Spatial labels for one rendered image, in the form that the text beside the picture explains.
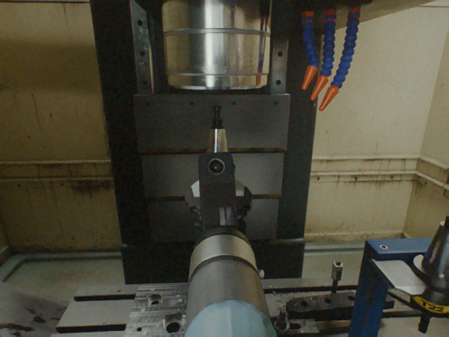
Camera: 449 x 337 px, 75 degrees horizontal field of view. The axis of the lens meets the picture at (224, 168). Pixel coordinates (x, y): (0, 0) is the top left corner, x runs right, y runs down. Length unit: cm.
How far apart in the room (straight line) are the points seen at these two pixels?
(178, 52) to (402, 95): 128
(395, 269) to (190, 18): 45
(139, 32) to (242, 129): 40
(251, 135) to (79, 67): 80
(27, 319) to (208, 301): 107
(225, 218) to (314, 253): 129
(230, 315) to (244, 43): 31
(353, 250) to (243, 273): 145
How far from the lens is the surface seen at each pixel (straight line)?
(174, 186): 99
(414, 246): 56
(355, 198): 163
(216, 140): 48
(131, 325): 71
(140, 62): 93
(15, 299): 135
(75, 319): 90
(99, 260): 164
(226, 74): 40
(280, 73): 94
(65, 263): 170
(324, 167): 149
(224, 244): 32
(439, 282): 51
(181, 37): 42
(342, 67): 48
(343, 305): 81
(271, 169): 99
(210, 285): 28
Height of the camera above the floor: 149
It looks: 19 degrees down
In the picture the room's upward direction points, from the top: straight up
